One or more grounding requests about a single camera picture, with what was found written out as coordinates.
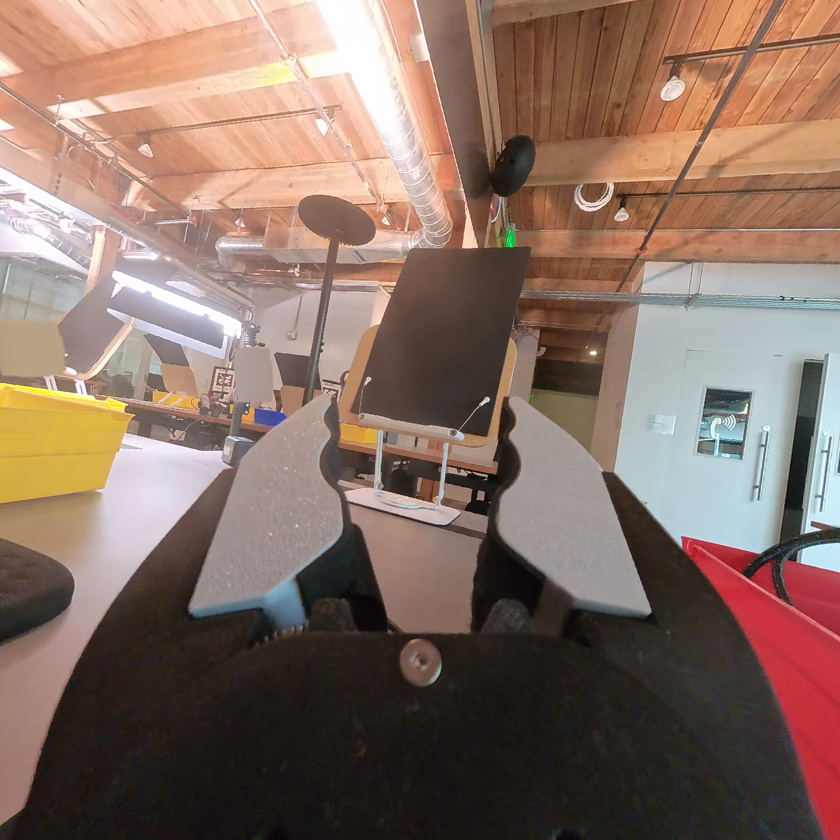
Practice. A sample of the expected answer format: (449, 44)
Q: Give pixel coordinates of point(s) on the black round wall speaker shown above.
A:
(515, 164)

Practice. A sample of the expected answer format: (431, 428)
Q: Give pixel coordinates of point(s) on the silver ventilation duct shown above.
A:
(420, 184)

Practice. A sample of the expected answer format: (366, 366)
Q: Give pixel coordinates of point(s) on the black round-top pole stand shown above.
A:
(336, 220)

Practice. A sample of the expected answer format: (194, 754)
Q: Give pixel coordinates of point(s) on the black softbox light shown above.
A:
(170, 308)

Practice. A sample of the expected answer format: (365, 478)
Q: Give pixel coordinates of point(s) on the yellow plastic bin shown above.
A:
(358, 434)
(172, 400)
(52, 453)

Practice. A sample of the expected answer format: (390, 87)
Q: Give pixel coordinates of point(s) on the blue plastic bin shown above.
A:
(269, 417)

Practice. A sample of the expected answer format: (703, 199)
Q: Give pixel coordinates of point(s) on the green exit sign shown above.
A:
(509, 236)

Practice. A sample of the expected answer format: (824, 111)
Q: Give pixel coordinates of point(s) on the white metal stand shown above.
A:
(407, 506)

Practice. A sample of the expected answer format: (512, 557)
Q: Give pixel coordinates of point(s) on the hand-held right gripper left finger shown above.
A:
(275, 512)

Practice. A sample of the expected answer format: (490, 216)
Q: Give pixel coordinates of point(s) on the white paper wall sign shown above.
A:
(663, 424)

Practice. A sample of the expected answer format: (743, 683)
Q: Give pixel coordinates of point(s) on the white door with window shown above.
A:
(722, 492)

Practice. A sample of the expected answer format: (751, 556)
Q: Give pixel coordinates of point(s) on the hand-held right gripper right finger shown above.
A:
(564, 518)

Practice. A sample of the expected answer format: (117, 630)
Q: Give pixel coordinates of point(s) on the small grey box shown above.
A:
(237, 451)

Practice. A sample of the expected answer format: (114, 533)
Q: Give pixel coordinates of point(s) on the white ceiling spotlight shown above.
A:
(673, 88)
(622, 211)

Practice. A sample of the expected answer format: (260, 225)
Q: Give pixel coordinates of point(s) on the long ceiling light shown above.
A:
(361, 59)

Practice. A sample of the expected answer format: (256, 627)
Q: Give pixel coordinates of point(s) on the red plastic bin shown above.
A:
(774, 656)

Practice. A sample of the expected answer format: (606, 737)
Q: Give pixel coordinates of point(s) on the small fiducial marker board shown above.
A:
(224, 382)

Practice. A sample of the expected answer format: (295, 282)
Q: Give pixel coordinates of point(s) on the black panel wooden board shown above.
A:
(92, 328)
(439, 341)

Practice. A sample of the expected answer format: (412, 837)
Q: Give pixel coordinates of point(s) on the black textured pad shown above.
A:
(26, 590)

